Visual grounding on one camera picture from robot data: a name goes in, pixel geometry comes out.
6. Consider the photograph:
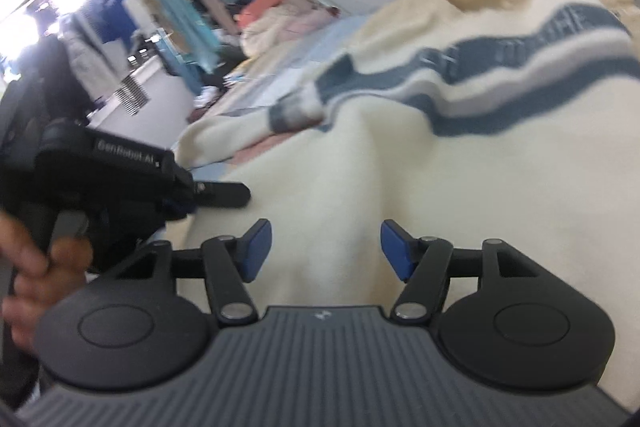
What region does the orange box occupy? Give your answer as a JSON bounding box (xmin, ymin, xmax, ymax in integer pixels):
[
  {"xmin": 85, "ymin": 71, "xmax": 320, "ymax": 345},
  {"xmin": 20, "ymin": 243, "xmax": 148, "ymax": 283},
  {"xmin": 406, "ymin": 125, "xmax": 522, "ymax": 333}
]
[{"xmin": 235, "ymin": 0, "xmax": 288, "ymax": 28}]

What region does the dark cloth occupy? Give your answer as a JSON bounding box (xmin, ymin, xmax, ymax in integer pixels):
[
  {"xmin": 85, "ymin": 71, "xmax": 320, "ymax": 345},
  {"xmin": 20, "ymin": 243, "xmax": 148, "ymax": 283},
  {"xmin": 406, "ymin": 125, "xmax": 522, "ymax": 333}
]
[{"xmin": 0, "ymin": 14, "xmax": 96, "ymax": 128}]

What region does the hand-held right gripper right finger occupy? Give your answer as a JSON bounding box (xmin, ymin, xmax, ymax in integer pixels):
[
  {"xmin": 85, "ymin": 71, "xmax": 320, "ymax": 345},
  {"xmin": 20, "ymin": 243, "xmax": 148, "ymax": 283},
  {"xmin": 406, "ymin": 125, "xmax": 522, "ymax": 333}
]
[{"xmin": 381, "ymin": 219, "xmax": 543, "ymax": 324}]

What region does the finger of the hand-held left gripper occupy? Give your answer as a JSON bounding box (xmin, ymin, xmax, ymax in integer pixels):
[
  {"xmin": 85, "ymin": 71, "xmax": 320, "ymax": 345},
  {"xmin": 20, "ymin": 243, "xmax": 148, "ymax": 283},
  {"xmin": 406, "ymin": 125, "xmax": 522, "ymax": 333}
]
[{"xmin": 192, "ymin": 181, "xmax": 252, "ymax": 210}]

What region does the patchwork checked quilt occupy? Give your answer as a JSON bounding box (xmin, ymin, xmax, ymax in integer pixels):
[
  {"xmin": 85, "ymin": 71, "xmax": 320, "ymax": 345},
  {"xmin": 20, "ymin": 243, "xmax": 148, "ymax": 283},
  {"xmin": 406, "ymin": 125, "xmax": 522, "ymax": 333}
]
[{"xmin": 190, "ymin": 0, "xmax": 640, "ymax": 172}]

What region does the person's left hand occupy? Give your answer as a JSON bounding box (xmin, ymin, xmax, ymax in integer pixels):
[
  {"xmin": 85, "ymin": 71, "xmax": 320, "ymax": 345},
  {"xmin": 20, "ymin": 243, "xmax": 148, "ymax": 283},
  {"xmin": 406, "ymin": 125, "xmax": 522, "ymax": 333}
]
[{"xmin": 0, "ymin": 213, "xmax": 95, "ymax": 353}]

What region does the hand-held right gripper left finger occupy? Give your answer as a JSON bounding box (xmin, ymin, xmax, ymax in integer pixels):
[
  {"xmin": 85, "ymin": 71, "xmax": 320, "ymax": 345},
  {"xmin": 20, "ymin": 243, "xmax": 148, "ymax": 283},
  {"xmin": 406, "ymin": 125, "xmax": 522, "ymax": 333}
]
[{"xmin": 102, "ymin": 218, "xmax": 273, "ymax": 326}]

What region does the cream blue-striped fleece sweater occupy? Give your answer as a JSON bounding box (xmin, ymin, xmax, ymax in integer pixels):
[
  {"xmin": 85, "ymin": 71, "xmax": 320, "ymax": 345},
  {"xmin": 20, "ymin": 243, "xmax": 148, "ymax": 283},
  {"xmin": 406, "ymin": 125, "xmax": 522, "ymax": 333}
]
[{"xmin": 177, "ymin": 0, "xmax": 640, "ymax": 308}]

